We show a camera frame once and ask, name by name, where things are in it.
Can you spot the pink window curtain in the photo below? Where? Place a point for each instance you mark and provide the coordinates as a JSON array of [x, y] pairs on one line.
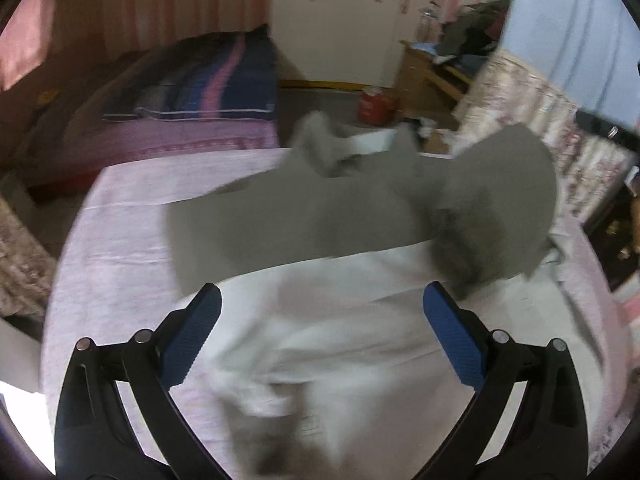
[[25, 45]]

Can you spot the red container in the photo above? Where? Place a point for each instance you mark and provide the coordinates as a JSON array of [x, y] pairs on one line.
[[375, 105]]

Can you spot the wooden desk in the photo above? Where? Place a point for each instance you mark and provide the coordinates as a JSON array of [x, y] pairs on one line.
[[415, 75]]

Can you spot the olive and cream jacket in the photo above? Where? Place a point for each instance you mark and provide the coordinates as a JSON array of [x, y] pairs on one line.
[[300, 220]]

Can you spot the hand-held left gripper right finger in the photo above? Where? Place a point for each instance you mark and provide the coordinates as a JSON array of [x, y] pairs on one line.
[[452, 335]]

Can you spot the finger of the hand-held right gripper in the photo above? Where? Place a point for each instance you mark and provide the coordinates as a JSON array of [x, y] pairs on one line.
[[600, 122]]

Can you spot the narrow blue floral curtain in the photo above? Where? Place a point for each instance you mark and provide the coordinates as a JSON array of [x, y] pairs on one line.
[[20, 260]]

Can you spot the bed with striped blanket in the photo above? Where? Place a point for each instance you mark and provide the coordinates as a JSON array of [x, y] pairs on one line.
[[200, 85]]

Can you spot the wide blue floral curtain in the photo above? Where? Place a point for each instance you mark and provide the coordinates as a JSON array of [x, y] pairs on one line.
[[560, 20]]

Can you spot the white wardrobe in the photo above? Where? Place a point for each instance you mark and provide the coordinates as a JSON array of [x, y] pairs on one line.
[[325, 35]]

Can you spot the pile of dark clothes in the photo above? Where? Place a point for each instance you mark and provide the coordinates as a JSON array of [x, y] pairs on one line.
[[470, 25]]

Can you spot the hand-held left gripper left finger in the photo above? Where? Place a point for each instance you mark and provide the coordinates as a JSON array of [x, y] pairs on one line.
[[192, 330]]

